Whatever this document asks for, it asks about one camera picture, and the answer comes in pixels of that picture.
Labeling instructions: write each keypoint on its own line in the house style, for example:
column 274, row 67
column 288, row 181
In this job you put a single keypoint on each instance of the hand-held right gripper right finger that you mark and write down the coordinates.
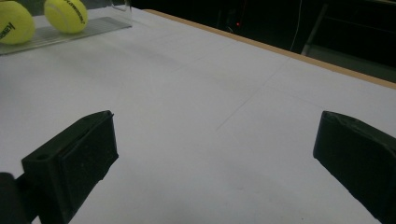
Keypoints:
column 358, row 161

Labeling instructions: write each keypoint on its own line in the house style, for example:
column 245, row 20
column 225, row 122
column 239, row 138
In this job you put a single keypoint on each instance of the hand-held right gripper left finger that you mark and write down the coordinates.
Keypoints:
column 71, row 165

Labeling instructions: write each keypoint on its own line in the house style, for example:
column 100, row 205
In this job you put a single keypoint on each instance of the clear plastic tray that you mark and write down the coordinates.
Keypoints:
column 93, row 26

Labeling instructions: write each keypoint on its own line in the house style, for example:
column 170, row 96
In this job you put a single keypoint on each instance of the yellow tennis ball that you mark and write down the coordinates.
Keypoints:
column 65, row 17
column 14, row 23

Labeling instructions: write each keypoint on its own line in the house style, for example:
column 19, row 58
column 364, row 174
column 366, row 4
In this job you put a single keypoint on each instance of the white metal stand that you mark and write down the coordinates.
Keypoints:
column 342, row 59

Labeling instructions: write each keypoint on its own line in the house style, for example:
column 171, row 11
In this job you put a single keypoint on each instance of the wooden table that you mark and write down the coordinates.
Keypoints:
column 280, row 51

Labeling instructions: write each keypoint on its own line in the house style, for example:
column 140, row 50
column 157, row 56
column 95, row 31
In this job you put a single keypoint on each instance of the white board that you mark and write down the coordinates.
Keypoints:
column 202, row 109

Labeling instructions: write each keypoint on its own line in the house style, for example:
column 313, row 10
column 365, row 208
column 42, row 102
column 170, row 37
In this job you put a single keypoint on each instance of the dark device with red light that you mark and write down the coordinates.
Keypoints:
column 238, row 24

